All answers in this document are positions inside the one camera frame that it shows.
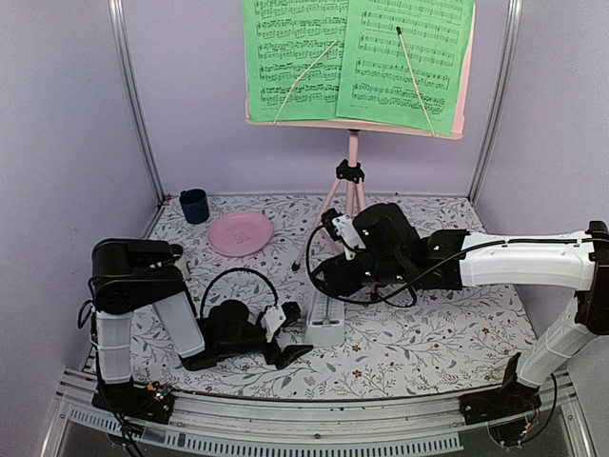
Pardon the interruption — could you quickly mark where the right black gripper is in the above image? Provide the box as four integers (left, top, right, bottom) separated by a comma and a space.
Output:
309, 253, 408, 300

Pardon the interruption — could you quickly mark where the white metronome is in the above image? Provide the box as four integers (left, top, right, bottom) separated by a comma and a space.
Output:
304, 291, 345, 348

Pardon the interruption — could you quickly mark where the pink music stand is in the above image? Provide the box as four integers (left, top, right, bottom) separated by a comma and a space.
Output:
245, 32, 477, 272

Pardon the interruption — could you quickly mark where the green sheet music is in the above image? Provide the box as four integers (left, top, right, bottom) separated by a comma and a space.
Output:
243, 0, 348, 123
336, 0, 475, 135

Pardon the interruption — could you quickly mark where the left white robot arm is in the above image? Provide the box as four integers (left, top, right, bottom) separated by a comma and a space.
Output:
88, 238, 313, 413

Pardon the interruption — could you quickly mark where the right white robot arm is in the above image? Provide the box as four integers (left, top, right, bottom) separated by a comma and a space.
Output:
307, 203, 608, 415

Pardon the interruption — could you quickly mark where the floral table mat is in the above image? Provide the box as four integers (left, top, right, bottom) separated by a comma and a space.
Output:
130, 194, 535, 400

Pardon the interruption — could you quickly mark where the pink plate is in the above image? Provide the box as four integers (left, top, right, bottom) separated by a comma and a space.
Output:
207, 211, 273, 258

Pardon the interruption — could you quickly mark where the small brown white jar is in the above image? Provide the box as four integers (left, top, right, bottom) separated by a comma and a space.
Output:
169, 244, 185, 261

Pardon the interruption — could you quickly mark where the dark blue cup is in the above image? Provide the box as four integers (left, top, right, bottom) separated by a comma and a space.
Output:
179, 189, 209, 225

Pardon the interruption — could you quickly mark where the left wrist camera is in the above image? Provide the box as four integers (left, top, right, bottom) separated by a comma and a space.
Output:
260, 302, 302, 343

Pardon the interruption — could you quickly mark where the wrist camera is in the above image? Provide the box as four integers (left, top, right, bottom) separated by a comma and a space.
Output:
260, 302, 302, 343
322, 209, 365, 261

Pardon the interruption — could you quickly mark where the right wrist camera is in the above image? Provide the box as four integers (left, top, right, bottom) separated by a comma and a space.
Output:
322, 209, 365, 261

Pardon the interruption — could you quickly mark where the front aluminium rail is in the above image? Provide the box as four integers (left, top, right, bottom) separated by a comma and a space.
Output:
42, 370, 596, 457

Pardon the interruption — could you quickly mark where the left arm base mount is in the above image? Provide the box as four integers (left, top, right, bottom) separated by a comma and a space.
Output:
91, 379, 175, 425

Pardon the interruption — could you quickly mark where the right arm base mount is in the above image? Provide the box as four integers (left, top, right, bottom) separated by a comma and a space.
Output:
459, 381, 541, 447

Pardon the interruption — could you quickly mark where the right aluminium frame post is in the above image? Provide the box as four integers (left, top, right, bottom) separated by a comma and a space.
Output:
467, 0, 523, 206

